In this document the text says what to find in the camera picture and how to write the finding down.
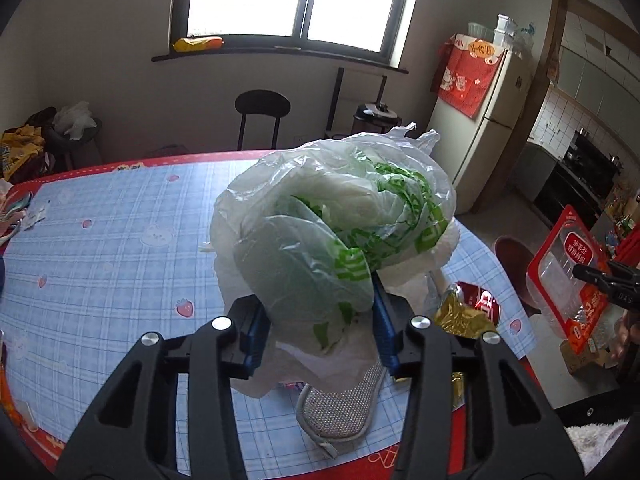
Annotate white plastic bottle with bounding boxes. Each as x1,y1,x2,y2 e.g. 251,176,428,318
495,14,516,46

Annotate black kitchen stove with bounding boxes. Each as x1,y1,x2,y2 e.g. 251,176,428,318
535,130,621,226

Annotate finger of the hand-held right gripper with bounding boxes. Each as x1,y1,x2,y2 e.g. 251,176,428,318
573,263,612,288

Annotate white green-print plastic bag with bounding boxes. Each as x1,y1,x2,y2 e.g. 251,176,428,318
200,122,461,401

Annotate brown cardboard box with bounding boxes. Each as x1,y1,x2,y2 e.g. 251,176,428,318
560,340,621,376

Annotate yellow printed bag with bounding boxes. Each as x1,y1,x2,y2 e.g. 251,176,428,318
0,125,46,181

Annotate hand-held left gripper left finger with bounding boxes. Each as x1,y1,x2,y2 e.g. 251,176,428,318
55,295,273,480

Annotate electric pressure cooker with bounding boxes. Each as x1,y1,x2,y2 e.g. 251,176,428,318
352,102,401,136

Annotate crumpled white plastic bag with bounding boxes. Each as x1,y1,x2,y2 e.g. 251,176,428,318
52,101,96,140

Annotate person's right hand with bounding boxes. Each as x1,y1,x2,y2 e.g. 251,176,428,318
614,312,640,376

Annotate white fleece clothing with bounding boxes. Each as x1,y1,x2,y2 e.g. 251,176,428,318
565,420,631,466

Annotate cream refrigerator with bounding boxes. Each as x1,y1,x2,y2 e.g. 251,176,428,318
427,35,533,213

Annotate grey mesh pad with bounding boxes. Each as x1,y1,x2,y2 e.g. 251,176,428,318
295,360,388,458

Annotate red gold foil wrapper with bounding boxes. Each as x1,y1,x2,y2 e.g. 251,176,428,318
432,282,503,341

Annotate colourful wrappers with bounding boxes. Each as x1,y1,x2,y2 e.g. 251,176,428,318
0,180,51,246

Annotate black folding chair frame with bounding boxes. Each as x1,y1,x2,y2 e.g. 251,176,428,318
327,67,388,133

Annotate brown plastic bin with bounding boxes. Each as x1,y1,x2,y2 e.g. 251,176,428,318
495,236,538,306

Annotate dark round stool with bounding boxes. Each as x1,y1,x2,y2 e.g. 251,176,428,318
50,120,103,166

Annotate blue plaid tablecloth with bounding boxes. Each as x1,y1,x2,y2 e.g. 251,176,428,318
0,149,538,476

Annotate yellow snack packet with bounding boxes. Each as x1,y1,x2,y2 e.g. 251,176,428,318
172,36,224,53

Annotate red printed fridge cloth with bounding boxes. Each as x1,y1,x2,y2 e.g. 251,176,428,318
432,32,508,120

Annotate red clear plastic tray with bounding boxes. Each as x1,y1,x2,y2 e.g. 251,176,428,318
526,205,613,356

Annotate black round-back chair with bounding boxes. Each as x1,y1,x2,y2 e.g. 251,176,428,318
235,90,292,151

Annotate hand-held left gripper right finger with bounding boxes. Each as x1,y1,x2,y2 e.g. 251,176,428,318
370,276,586,480

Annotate dark-framed window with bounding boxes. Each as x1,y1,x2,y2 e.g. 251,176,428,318
151,0,428,75

